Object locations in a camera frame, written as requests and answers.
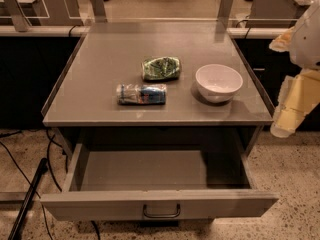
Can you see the grey post middle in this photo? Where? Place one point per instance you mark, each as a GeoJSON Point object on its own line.
{"type": "Point", "coordinates": [98, 11]}

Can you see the grey post left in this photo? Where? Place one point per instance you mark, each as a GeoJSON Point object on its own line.
{"type": "Point", "coordinates": [18, 19]}

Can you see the black bar on floor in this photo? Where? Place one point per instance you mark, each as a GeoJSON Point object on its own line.
{"type": "Point", "coordinates": [16, 230]}

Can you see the grey post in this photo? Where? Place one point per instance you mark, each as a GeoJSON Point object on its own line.
{"type": "Point", "coordinates": [98, 11]}
{"type": "Point", "coordinates": [224, 9]}
{"type": "Point", "coordinates": [18, 19]}

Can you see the grey top drawer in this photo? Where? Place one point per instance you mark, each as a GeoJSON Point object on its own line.
{"type": "Point", "coordinates": [157, 186]}

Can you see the long white rail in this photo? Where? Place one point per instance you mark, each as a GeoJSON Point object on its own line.
{"type": "Point", "coordinates": [65, 31]}

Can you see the blue silver crushed can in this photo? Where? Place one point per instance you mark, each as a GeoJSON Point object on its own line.
{"type": "Point", "coordinates": [154, 94]}

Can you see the grey post right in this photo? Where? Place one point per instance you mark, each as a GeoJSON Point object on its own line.
{"type": "Point", "coordinates": [224, 9]}

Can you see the green crushed can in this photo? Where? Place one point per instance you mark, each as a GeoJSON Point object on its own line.
{"type": "Point", "coordinates": [161, 69]}

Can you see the white ceramic bowl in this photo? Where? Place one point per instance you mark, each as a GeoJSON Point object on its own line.
{"type": "Point", "coordinates": [218, 83]}

